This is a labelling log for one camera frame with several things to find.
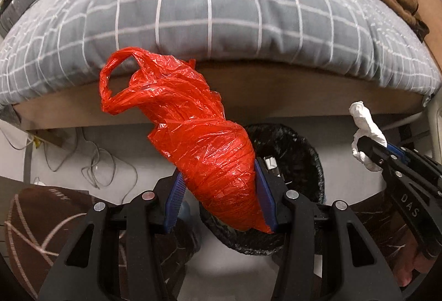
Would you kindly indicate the trash bin with black liner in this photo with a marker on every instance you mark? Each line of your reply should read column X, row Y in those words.
column 293, row 156

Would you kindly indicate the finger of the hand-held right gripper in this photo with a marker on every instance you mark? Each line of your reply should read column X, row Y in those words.
column 376, row 156
column 411, row 159

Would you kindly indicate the white tissue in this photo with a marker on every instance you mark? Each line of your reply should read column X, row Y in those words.
column 366, row 121

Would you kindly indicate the red plastic bag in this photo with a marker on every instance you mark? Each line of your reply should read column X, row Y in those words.
column 207, row 149

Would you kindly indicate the beige chair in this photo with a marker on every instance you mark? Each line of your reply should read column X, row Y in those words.
column 435, row 121

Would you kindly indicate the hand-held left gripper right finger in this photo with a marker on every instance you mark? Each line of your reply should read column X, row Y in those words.
column 266, row 197

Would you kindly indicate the bed with grey checked sheet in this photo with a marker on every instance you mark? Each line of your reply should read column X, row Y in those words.
column 207, row 10

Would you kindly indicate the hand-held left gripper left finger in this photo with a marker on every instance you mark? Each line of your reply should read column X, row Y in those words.
column 174, row 200

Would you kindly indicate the person's right hand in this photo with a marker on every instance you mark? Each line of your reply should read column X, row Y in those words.
column 411, row 270

